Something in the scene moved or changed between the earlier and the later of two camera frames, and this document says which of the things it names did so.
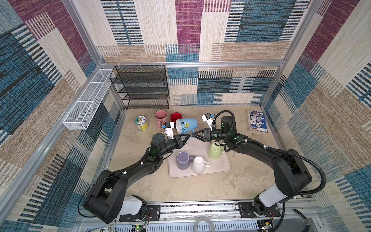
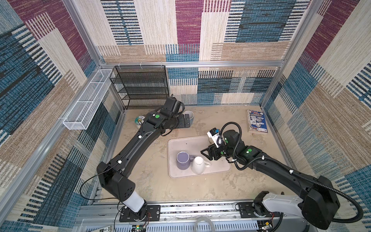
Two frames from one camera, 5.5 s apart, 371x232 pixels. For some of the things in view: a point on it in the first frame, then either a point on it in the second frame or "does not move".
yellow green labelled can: (141, 123) does not move
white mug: (198, 165) does not move
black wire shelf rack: (142, 87) does not move
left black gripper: (178, 143) -> (181, 123)
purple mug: (183, 160) does not move
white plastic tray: (197, 147) does not move
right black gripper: (206, 134) -> (211, 148)
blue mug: (186, 125) -> (191, 115)
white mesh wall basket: (84, 111) does not move
